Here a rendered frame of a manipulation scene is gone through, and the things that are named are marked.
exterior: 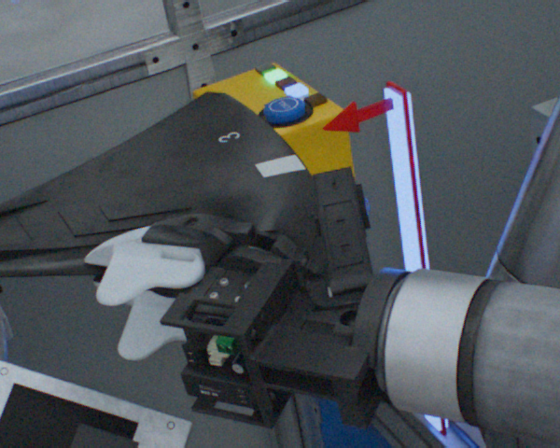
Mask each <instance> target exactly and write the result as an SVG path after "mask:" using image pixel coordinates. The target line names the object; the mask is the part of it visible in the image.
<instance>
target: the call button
mask: <svg viewBox="0 0 560 448"><path fill-rule="evenodd" d="M264 106H265V107H264V109H263V112H264V117H265V119H266V121H269V122H271V123H286V122H291V121H293V120H296V119H299V118H301V117H302V116H304V115H305V113H306V110H305V104H304V101H303V100H301V99H299V98H296V97H292V96H291V95H289V96H287V97H283V98H278V99H275V100H273V101H271V102H269V103H268V104H266V105H264Z"/></svg>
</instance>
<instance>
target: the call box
mask: <svg viewBox="0 0 560 448"><path fill-rule="evenodd" d="M272 64H273V65H274V66H275V67H276V70H277V69H280V70H281V71H283V72H284V73H286V74H287V77H292V78H293V79H295V80H296V81H297V83H298V84H302V85H303V86H304V87H306V88H307V89H308V92H309V93H308V94H305V95H303V96H300V97H298V98H299V99H301V100H303V101H304V98H305V97H308V96H311V95H313V94H316V93H318V91H316V90H314V89H313V88H311V87H310V86H308V85H307V84H305V83H304V82H302V81H301V80H299V79H298V78H296V77H294V76H293V75H291V74H290V73H289V72H288V71H287V70H285V69H284V68H282V67H281V66H279V65H278V64H276V63H272ZM206 92H223V93H227V94H228V95H229V96H231V97H232V98H234V99H235V100H237V101H239V102H240V103H241V104H243V105H245V106H246V107H248V108H249V109H250V110H252V111H253V112H254V113H256V114H257V115H258V116H259V117H261V118H262V119H263V120H264V121H266V119H265V117H264V112H263V109H264V107H265V106H264V105H266V104H268V103H269V102H271V101H273V100H275V99H278V98H283V97H287V96H289V95H287V94H286V91H281V90H280V89H278V88H277V87H276V86H275V83H274V84H272V83H271V82H270V81H268V80H267V79H265V76H264V77H262V76H261V75H259V74H258V73H257V72H256V71H255V70H252V71H249V72H246V73H243V74H241V75H239V76H236V77H231V78H228V79H226V80H223V81H221V82H218V83H216V84H213V85H210V86H208V87H205V88H202V89H199V90H196V91H195V92H194V93H193V98H194V100H195V99H197V98H199V97H200V96H202V95H203V94H205V93H206ZM304 104H305V110H306V113H305V115H304V116H302V117H301V118H299V119H296V120H293V121H291V122H286V123H271V122H269V121H266V122H267V123H268V124H269V125H270V126H271V127H272V128H273V129H274V130H275V131H276V132H277V133H279V134H280V135H281V137H282V138H283V139H284V140H285V141H286V142H287V143H288V144H289V145H290V146H291V148H292V149H293V150H294V151H295V152H296V154H297V155H298V156H299V158H300V159H301V160H302V161H303V162H304V164H305V165H306V166H307V168H308V169H309V171H310V172H311V174H312V175H313V174H318V173H322V172H326V171H330V170H335V169H339V168H344V167H348V166H351V167H352V172H353V176H355V173H354V166H353V160H352V153H351V147H350V141H349V134H348V133H346V132H329V131H324V130H323V128H324V127H326V126H327V125H328V124H329V123H330V122H331V121H332V120H334V119H335V118H336V117H337V116H338V115H339V114H340V113H341V112H342V111H343V109H342V108H341V107H339V106H338V105H336V104H334V103H333V102H332V101H331V100H329V99H328V103H327V104H324V105H321V106H318V107H315V108H312V107H310V106H309V105H308V104H306V103H304Z"/></svg>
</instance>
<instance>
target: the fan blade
mask: <svg viewBox="0 0 560 448"><path fill-rule="evenodd" d="M235 126H238V127H239V128H240V129H241V130H242V131H243V132H244V133H246V134H247V135H248V136H249V137H250V138H251V139H248V140H245V141H244V142H241V143H239V144H236V145H233V146H230V147H225V148H223V149H221V150H218V149H217V148H216V147H215V146H214V145H213V144H212V143H211V142H210V141H209V140H208V139H206V138H208V137H210V136H213V135H215V134H218V133H221V132H224V131H226V130H228V129H230V128H233V127H235ZM290 156H296V157H297V158H298V159H299V160H300V161H301V163H302V164H303V165H304V167H305V168H306V169H300V170H295V171H290V172H285V173H281V174H277V175H269V176H263V175H262V174H261V172H260V171H259V169H258V168H257V166H256V165H255V164H257V163H261V162H265V161H274V160H278V159H282V158H286V157H290ZM314 193H315V182H314V177H313V176H312V174H311V172H310V171H309V169H308V168H307V166H306V165H305V164H304V162H303V161H302V160H301V159H300V158H299V156H298V155H297V154H296V152H295V151H294V150H293V149H292V148H291V146H290V145H289V144H288V143H287V142H286V141H285V140H284V139H283V138H282V137H281V135H280V134H279V133H277V132H276V131H275V130H274V129H273V128H272V127H271V126H270V125H269V124H268V123H267V122H266V121H264V120H263V119H262V118H261V117H259V116H258V115H257V114H256V113H254V112H253V111H252V110H250V109H249V108H248V107H246V106H245V105H243V104H241V103H240V102H239V101H237V100H235V99H234V98H232V97H231V96H229V95H228V94H227V93H223V92H206V93H205V94H203V95H202V96H200V97H199V98H197V99H195V100H194V101H192V102H191V103H189V104H188V105H185V106H184V107H182V108H181V109H178V110H176V111H175V112H174V113H172V114H170V115H169V116H167V117H166V118H164V119H162V120H160V121H158V122H157V123H155V124H153V125H152V126H150V127H148V128H147V129H145V130H143V131H142V132H140V133H138V134H136V135H135V136H133V137H131V138H130V139H128V140H126V141H124V142H122V143H121V144H119V145H117V146H115V147H113V148H111V149H109V150H108V151H106V152H105V153H103V154H101V155H99V156H97V157H95V158H94V159H92V160H90V161H87V162H85V163H83V164H81V165H79V166H78V167H77V168H75V169H72V170H70V171H68V172H66V173H64V174H62V175H59V176H57V177H55V178H53V179H51V180H50V181H48V182H46V183H44V184H42V185H40V186H38V187H36V188H34V189H30V190H28V191H26V192H24V193H23V194H21V195H18V196H16V197H14V198H12V199H10V200H8V201H6V202H3V203H0V277H38V276H90V275H102V274H105V271H106V269H107V268H102V267H95V266H90V265H89V264H87V263H86V262H85V258H86V257H87V256H88V255H89V254H90V252H92V251H93V250H94V249H95V248H97V247H98V246H99V245H101V244H103V243H105V242H107V241H109V240H111V239H113V238H115V237H118V236H120V235H122V234H124V233H127V232H130V231H135V230H138V229H141V228H145V227H149V226H151V225H152V224H154V223H155V222H159V221H163V220H167V219H171V218H176V217H182V216H187V215H195V214H205V215H212V216H218V217H224V218H227V219H230V220H233V221H236V222H240V223H252V224H254V226H255V229H256V231H266V232H268V233H271V234H274V235H276V236H281V235H282V234H283V235H285V236H286V238H288V239H289V240H290V241H291V242H292V243H294V244H296V245H297V246H299V247H306V248H307V249H308V253H309V257H310V259H319V260H320V261H321V264H322V268H323V272H324V275H325V279H326V283H327V287H330V286H329V276H328V270H327V264H326V258H325V252H324V246H323V242H322V239H318V235H317V228H316V225H315V224H314V222H313V220H312V215H311V214H312V209H313V207H312V201H311V194H314Z"/></svg>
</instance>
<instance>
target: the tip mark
mask: <svg viewBox="0 0 560 448"><path fill-rule="evenodd" d="M255 165H256V166H257V168H258V169H259V171H260V172H261V174H262V175H263V176H269V175H277V174H281V173H285V172H290V171H295V170H300V169H306V168H305V167H304V165H303V164H302V163H301V161H300V160H299V159H298V158H297V157H296V156H290V157H286V158H282V159H278V160H274V161H265V162H261V163H257V164H255Z"/></svg>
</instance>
